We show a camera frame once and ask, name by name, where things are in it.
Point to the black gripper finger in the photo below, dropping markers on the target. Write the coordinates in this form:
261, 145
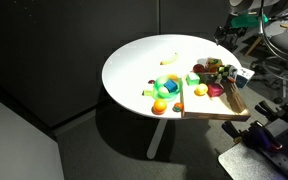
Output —
231, 43
219, 38

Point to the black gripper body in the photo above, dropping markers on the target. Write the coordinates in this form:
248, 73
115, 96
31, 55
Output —
232, 32

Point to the soft orange multicolour block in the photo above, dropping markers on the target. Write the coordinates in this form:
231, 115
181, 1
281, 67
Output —
214, 64

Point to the wooden tray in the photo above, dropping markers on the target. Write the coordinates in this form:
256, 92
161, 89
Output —
200, 106

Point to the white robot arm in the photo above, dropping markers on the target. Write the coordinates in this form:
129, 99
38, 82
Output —
247, 4

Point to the black white checkered block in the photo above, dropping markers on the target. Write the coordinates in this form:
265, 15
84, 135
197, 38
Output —
224, 70

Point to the green block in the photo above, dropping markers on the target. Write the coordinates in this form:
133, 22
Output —
192, 79

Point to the magenta block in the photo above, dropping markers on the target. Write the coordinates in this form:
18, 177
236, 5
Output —
215, 90

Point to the blue block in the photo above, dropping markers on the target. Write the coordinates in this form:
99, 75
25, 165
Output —
171, 85

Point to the wooden slanted leg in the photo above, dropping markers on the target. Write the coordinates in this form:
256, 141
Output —
254, 45

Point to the white blue printed cube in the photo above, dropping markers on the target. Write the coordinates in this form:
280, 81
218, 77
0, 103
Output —
244, 77

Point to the red toy tomato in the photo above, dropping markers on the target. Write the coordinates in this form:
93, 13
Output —
198, 68

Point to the yellow toy banana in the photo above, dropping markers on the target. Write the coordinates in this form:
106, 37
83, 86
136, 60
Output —
170, 60

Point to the yellow ball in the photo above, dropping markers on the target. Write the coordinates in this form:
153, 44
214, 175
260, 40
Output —
201, 89

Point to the small yellow toy piece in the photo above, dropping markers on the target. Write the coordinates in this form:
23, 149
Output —
173, 77

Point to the green translucent bowl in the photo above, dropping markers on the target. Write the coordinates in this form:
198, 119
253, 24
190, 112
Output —
159, 90

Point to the small orange green ball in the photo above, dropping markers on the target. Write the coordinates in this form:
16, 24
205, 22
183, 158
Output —
178, 107

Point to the small dark red piece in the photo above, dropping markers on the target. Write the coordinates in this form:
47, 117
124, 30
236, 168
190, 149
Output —
151, 81

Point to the purple black clamp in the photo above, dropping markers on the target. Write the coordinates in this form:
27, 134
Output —
284, 111
259, 135

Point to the small green flat piece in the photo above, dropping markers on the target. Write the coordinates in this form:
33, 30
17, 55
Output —
147, 93

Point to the grey cabinet panel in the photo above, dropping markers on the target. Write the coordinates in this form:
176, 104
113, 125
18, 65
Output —
14, 146

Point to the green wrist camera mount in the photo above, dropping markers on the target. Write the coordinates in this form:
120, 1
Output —
247, 21

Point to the white table pedestal leg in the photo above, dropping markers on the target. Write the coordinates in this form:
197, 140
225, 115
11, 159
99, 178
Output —
157, 136

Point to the grey base plate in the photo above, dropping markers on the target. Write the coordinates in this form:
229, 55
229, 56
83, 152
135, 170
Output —
240, 165

